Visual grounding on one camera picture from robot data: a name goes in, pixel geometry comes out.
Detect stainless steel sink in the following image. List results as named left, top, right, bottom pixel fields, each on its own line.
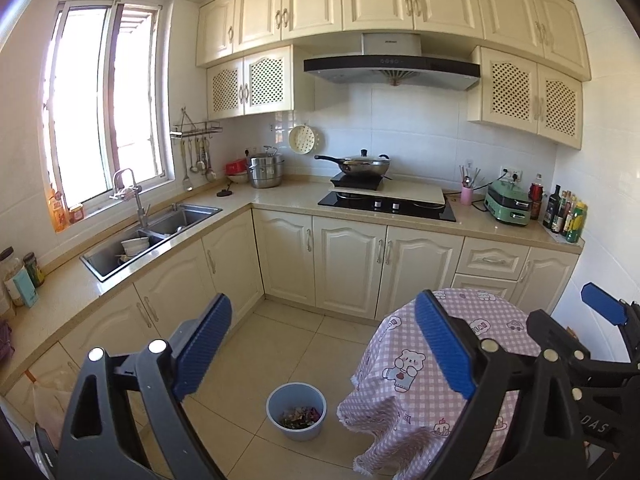
left=80, top=204, right=222, bottom=282

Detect blue plastic trash bin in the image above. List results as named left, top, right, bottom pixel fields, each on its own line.
left=266, top=382, right=328, bottom=442

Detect pink checkered tablecloth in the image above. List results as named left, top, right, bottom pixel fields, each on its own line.
left=336, top=288, right=540, bottom=479

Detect lower cream kitchen cabinets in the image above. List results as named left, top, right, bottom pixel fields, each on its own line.
left=1, top=205, right=582, bottom=405

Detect chrome faucet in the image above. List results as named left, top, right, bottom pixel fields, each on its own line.
left=110, top=168, right=151, bottom=229

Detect black range hood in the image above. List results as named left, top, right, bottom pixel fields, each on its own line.
left=304, top=32, right=480, bottom=91

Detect teal box on counter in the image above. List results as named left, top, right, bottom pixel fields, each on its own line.
left=12, top=268, right=38, bottom=308

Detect upper cream cabinets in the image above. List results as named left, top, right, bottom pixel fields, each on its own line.
left=195, top=0, right=591, bottom=148

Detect black induction cooker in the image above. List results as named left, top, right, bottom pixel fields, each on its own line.
left=330, top=172, right=383, bottom=191

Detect black wok with lid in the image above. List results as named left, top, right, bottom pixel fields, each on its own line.
left=314, top=150, right=390, bottom=176

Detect dark oil bottle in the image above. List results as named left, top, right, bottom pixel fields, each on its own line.
left=542, top=184, right=561, bottom=229

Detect pink utensil cup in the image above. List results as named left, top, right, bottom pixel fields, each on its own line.
left=460, top=186, right=474, bottom=206

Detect hanging utensil rack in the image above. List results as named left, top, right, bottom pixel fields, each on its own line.
left=170, top=107, right=222, bottom=193

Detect round cream strainer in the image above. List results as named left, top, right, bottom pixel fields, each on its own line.
left=288, top=125, right=319, bottom=155

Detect red cola bottle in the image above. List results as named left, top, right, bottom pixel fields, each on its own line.
left=528, top=174, right=544, bottom=220

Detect green electric cooker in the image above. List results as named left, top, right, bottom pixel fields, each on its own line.
left=484, top=180, right=532, bottom=226

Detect red bowl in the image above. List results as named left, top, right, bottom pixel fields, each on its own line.
left=224, top=158, right=247, bottom=176

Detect stainless steel stock pot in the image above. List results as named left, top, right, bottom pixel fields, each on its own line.
left=245, top=145, right=284, bottom=188

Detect dark jar on counter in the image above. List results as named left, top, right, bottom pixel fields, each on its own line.
left=23, top=252, right=46, bottom=288

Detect kitchen window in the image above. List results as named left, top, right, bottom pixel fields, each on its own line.
left=42, top=0, right=171, bottom=214

